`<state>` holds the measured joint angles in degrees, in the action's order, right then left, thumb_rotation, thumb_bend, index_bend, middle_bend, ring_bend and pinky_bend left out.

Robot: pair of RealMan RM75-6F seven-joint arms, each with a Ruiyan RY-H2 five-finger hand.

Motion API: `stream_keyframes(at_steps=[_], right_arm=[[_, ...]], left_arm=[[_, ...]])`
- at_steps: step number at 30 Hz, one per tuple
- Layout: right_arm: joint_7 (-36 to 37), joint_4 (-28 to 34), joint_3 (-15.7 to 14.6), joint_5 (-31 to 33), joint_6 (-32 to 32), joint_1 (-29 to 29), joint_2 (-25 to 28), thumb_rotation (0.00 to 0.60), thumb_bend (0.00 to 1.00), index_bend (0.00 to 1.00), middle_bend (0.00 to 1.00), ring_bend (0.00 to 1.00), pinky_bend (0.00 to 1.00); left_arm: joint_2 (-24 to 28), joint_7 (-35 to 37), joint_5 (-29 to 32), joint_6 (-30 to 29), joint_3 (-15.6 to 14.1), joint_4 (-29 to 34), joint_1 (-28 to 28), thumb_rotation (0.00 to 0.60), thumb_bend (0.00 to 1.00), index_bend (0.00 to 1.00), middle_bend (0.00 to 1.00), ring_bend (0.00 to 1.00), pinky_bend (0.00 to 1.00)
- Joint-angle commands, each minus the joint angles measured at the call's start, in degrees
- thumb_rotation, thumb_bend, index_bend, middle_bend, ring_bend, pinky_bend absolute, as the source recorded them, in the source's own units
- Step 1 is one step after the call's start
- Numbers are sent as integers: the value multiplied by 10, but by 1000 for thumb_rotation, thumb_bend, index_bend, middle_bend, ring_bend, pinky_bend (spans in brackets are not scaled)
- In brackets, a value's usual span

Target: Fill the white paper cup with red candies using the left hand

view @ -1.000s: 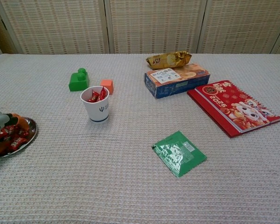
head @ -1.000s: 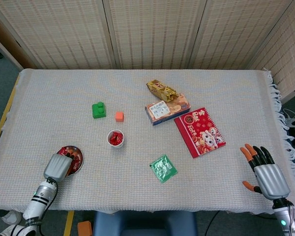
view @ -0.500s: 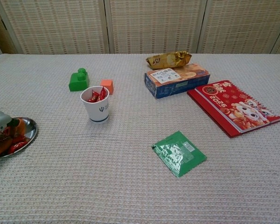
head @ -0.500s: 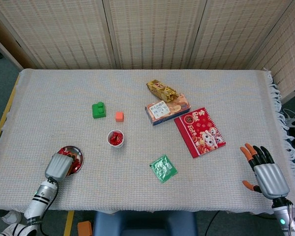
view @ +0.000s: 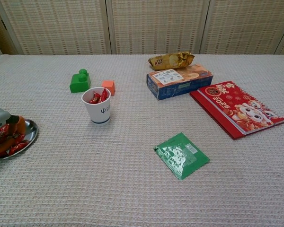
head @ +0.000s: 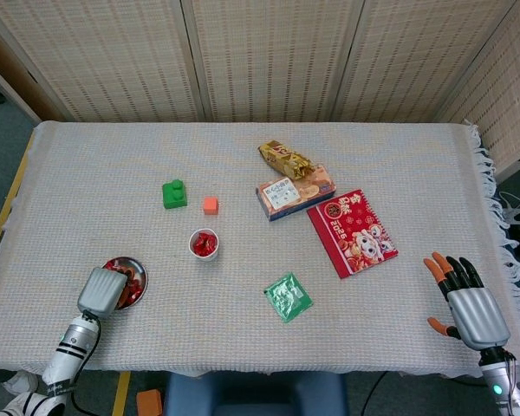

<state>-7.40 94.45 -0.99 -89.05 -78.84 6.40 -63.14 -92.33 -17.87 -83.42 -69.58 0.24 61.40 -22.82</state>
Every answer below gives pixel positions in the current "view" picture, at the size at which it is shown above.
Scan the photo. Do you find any red 2026 spiral calendar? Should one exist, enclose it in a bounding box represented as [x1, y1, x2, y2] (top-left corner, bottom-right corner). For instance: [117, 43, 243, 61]
[189, 81, 284, 140]

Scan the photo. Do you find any heap of red candies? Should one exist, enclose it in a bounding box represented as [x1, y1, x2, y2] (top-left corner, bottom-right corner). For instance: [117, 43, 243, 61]
[0, 124, 30, 159]

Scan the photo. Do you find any green foil sachet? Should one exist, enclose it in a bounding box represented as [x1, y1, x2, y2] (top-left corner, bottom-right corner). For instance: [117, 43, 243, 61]
[153, 132, 211, 181]

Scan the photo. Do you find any orange and blue biscuit box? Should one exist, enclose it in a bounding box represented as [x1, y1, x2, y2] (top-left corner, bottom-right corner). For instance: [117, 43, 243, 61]
[146, 63, 214, 101]

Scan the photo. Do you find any bowl of red candies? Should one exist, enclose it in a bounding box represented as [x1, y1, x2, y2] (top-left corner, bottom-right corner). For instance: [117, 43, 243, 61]
[0, 119, 38, 160]

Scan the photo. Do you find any golden snack bag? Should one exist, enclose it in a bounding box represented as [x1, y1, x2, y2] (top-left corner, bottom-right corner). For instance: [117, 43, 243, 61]
[148, 52, 195, 71]

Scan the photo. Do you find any orange cube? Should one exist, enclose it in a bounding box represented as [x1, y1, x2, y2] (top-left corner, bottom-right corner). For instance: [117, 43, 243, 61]
[101, 80, 115, 96]

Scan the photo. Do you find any green toy building block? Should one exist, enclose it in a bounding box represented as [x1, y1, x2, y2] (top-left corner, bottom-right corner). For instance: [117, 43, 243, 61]
[70, 68, 90, 93]

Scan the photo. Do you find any red candy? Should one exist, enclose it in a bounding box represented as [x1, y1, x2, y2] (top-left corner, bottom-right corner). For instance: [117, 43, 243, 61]
[89, 91, 102, 105]
[100, 87, 109, 103]

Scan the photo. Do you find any white woven tablecloth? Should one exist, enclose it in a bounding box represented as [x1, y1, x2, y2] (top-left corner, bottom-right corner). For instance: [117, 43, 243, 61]
[0, 54, 284, 227]

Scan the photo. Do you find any white paper cup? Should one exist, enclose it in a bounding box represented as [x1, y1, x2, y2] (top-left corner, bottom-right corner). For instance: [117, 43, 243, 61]
[81, 87, 112, 125]

